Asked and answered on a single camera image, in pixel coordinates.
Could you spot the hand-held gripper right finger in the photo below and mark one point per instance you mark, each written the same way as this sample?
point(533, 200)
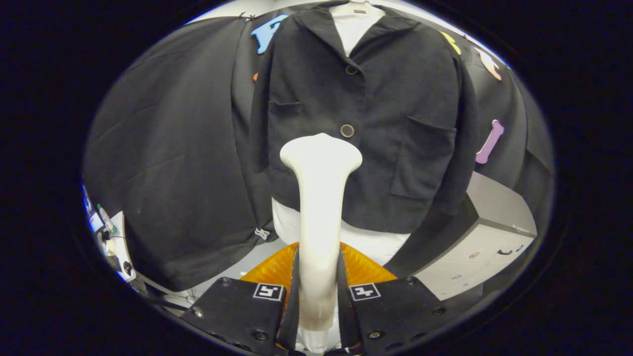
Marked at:
point(395, 311)

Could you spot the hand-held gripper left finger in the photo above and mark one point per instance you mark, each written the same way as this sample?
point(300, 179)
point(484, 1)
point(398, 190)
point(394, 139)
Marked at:
point(237, 311)

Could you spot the white shirt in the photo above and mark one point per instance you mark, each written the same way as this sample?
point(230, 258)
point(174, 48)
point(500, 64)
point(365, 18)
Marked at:
point(376, 244)

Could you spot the black suit jacket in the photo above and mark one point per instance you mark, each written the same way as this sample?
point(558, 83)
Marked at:
point(395, 99)

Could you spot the round wooden cabinet knob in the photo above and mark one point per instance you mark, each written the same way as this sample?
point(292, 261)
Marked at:
point(474, 255)

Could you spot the white power strip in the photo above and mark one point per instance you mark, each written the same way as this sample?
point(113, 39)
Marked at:
point(121, 252)

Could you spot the grey cabinet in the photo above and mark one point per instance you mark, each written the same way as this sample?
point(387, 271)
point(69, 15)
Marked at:
point(494, 217)

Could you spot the white bottle green cap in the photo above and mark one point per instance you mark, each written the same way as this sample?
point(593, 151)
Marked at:
point(106, 218)

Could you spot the black backdrop cloth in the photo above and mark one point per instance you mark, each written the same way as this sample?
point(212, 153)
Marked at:
point(173, 148)

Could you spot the white plastic hanger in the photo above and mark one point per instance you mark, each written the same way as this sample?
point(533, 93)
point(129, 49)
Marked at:
point(356, 5)

